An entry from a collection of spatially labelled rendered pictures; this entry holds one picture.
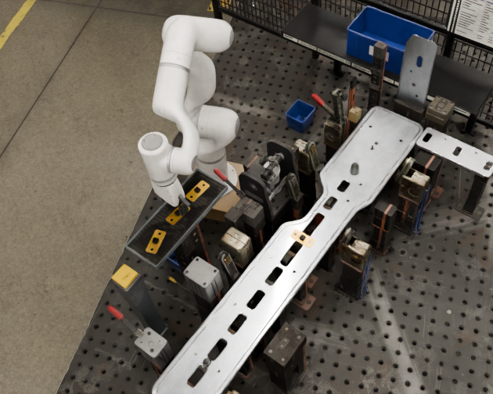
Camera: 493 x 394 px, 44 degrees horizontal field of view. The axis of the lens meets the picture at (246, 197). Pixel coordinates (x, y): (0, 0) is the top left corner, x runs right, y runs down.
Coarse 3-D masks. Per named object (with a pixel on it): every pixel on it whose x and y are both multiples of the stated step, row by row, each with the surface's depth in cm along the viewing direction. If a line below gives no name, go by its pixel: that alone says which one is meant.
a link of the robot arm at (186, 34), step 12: (180, 24) 172; (192, 24) 175; (204, 24) 180; (216, 24) 183; (228, 24) 187; (168, 36) 172; (180, 36) 171; (192, 36) 173; (204, 36) 180; (216, 36) 183; (228, 36) 186; (168, 48) 172; (180, 48) 171; (192, 48) 174; (204, 48) 183; (216, 48) 185; (168, 60) 171; (180, 60) 171
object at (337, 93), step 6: (336, 90) 216; (336, 96) 214; (342, 96) 214; (336, 102) 217; (342, 102) 220; (336, 108) 219; (342, 108) 222; (336, 114) 222; (342, 114) 225; (336, 120) 225
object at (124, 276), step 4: (124, 264) 191; (120, 268) 190; (124, 268) 190; (128, 268) 190; (116, 272) 190; (120, 272) 189; (124, 272) 189; (128, 272) 189; (132, 272) 189; (136, 272) 189; (116, 276) 189; (120, 276) 189; (124, 276) 188; (128, 276) 188; (132, 276) 188; (136, 276) 189; (116, 280) 188; (120, 280) 188; (124, 280) 188; (128, 280) 188; (132, 280) 188; (120, 284) 187; (124, 284) 187; (128, 284) 187
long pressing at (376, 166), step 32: (384, 128) 231; (416, 128) 230; (352, 160) 224; (384, 160) 223; (352, 192) 217; (288, 224) 211; (320, 224) 211; (256, 256) 206; (320, 256) 204; (256, 288) 199; (288, 288) 198; (224, 320) 194; (256, 320) 193; (192, 352) 190; (224, 352) 189; (160, 384) 185; (224, 384) 183
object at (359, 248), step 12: (360, 240) 201; (348, 252) 202; (360, 252) 198; (348, 264) 209; (360, 264) 203; (348, 276) 216; (360, 276) 213; (336, 288) 229; (348, 288) 223; (360, 288) 222
